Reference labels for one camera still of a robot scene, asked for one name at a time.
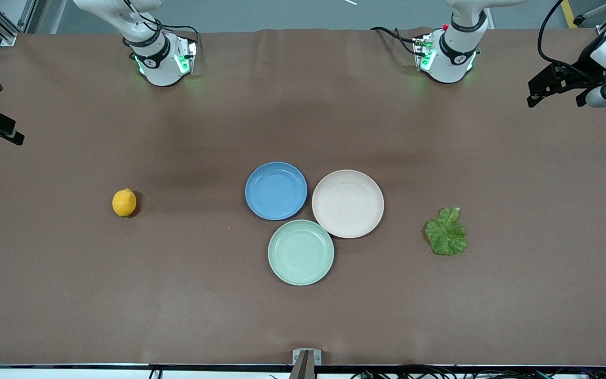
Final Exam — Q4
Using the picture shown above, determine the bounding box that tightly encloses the mint green plate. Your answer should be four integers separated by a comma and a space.
267, 219, 335, 287

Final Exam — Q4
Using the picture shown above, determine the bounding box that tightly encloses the brown camera post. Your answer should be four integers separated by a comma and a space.
288, 352, 315, 379

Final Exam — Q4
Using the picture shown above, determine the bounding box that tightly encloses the beige plate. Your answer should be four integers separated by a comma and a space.
311, 169, 385, 239

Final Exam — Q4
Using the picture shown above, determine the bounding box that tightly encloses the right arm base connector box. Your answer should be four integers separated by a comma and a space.
173, 35, 199, 75

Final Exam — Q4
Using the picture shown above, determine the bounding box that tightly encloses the brown table cover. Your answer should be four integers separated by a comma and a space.
0, 27, 606, 366

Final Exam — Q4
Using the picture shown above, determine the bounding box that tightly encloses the yellow lemon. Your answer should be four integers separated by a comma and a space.
112, 188, 137, 217

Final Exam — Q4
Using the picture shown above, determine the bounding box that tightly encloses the blue plate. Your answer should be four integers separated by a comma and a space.
245, 161, 308, 221

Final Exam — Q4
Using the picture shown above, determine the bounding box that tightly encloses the black cable bundle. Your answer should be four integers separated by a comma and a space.
350, 363, 606, 379

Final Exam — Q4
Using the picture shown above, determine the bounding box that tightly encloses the grey metal bracket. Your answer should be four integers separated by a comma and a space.
292, 348, 322, 365

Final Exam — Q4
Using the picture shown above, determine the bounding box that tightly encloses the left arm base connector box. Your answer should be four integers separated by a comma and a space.
412, 33, 436, 73

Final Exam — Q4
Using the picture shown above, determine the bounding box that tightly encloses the yellow floor tape strip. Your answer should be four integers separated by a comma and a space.
559, 0, 579, 30

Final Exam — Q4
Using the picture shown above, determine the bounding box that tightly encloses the green lettuce leaf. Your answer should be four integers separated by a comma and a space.
425, 207, 468, 257

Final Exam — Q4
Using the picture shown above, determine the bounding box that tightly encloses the black left base cable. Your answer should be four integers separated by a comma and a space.
370, 25, 420, 56

